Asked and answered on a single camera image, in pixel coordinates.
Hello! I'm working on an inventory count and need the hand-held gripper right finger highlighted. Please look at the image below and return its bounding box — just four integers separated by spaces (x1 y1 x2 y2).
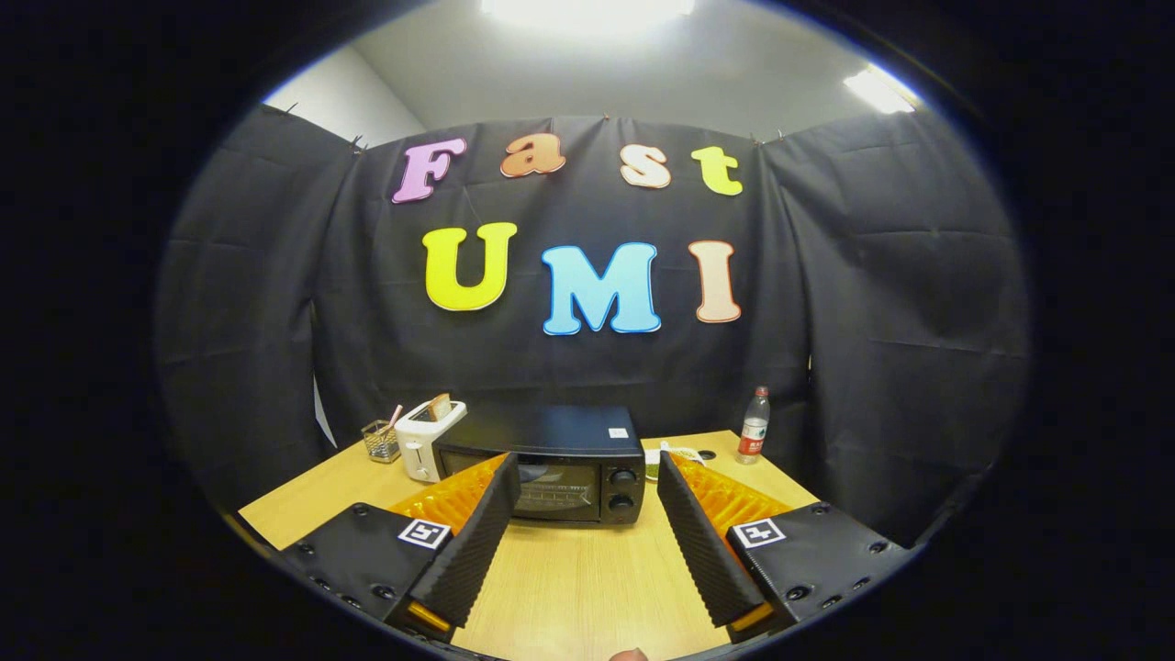
657 450 919 645

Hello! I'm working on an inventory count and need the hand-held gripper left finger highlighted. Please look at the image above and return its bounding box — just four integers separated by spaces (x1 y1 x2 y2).
275 452 521 644

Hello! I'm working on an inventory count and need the black toaster oven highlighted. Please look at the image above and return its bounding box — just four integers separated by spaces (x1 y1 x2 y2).
431 405 647 527

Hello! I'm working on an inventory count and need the white pop-up toaster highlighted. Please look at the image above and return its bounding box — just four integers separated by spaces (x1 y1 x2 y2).
395 399 468 484

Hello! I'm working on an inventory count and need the white divided bean dish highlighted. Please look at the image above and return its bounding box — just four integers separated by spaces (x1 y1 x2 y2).
644 441 706 483

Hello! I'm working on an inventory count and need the clear water bottle red label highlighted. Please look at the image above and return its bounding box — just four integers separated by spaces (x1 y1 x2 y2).
736 386 771 465

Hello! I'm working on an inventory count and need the small ceiling light panel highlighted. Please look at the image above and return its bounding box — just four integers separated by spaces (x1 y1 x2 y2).
843 66 919 116

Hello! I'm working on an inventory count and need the large ceiling light panel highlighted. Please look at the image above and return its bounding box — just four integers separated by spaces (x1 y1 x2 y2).
479 0 697 28

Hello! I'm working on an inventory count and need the wire mesh pen holder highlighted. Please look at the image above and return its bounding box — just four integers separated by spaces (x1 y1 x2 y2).
361 419 402 464

